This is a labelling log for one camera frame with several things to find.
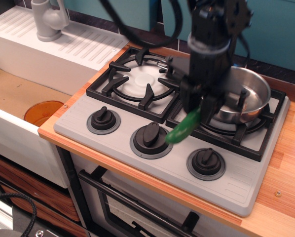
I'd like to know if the black left stove knob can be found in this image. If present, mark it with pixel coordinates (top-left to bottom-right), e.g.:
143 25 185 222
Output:
87 106 121 135

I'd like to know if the black stove knob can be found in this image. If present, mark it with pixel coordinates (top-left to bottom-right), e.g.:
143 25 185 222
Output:
130 122 173 159
87 106 121 135
186 148 226 181

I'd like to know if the black left burner grate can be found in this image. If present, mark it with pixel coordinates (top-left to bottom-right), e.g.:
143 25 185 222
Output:
86 47 180 123

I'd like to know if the black braided cable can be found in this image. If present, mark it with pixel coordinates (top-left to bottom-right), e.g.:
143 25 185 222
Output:
0 193 37 237

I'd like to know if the white toy sink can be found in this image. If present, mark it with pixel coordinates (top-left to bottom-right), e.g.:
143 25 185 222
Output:
0 6 128 188

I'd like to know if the grey toy stove top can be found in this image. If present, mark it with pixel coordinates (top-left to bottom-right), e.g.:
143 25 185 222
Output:
53 46 291 218

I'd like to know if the oven door with black handle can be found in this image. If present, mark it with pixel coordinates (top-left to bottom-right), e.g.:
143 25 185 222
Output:
78 166 244 237

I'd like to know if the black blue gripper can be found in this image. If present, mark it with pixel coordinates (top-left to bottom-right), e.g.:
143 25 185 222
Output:
165 46 248 125

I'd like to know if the orange plastic plate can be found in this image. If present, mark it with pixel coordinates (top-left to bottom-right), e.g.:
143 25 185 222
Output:
24 100 64 127

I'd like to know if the white left burner disc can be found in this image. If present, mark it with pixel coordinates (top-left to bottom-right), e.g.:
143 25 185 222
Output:
118 66 169 98

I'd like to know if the black right stove knob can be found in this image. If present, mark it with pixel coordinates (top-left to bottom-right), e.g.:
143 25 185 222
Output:
186 148 226 181

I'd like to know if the black right burner grate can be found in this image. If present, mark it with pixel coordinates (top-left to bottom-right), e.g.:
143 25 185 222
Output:
165 68 287 162

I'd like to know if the black burner grate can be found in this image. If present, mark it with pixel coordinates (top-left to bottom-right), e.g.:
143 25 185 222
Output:
165 68 287 162
86 47 180 123

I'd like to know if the wood grain drawer front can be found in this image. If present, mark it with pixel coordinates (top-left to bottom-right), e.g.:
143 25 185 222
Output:
0 153 89 237

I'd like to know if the stainless steel saucepan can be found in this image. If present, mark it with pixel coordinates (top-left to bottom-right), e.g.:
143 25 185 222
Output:
199 66 271 124

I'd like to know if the black middle stove knob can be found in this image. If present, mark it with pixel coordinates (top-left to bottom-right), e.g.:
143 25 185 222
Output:
130 122 173 159

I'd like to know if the grey toy faucet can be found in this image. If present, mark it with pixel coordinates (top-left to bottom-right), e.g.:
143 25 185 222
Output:
31 0 70 42

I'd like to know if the green toy pickle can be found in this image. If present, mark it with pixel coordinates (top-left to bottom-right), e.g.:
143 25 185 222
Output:
165 106 201 144

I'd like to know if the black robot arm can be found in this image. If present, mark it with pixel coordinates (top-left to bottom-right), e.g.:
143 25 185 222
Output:
165 0 254 124

